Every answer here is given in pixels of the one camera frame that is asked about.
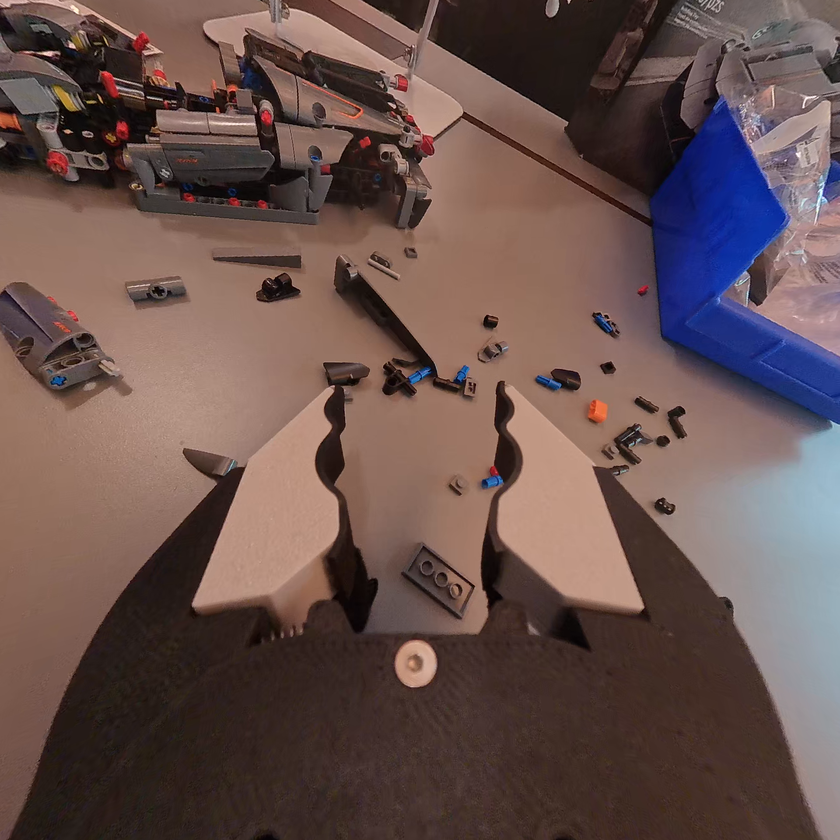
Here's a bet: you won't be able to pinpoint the blue plastic storage bin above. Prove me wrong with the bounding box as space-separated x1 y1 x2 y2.
649 94 840 425

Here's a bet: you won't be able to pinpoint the white book stand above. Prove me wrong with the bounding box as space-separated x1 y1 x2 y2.
202 0 464 143

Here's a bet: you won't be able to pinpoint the black lego connector blue pin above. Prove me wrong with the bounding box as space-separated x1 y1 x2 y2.
382 358 436 399

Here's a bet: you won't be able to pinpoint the lego car model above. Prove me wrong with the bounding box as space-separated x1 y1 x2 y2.
0 0 436 230

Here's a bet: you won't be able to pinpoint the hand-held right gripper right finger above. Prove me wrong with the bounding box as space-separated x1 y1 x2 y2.
481 382 644 634

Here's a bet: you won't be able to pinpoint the dark grey holed lego plate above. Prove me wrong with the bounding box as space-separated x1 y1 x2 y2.
401 542 476 620

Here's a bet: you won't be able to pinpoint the long dark grey lego beam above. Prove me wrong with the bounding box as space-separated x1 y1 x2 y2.
332 254 438 375

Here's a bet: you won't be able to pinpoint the black lego set box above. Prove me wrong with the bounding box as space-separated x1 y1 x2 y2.
564 0 840 199

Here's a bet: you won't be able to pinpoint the dark grey lego fin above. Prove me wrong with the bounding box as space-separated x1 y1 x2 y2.
322 360 371 403

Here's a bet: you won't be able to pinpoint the dark grey lego wedge panel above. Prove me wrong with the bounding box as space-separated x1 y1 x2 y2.
0 281 123 394

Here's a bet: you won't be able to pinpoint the scattered small lego pieces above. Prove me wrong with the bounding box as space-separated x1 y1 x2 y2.
433 311 689 517

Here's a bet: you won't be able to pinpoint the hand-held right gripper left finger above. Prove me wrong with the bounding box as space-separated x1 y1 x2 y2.
192 386 379 634

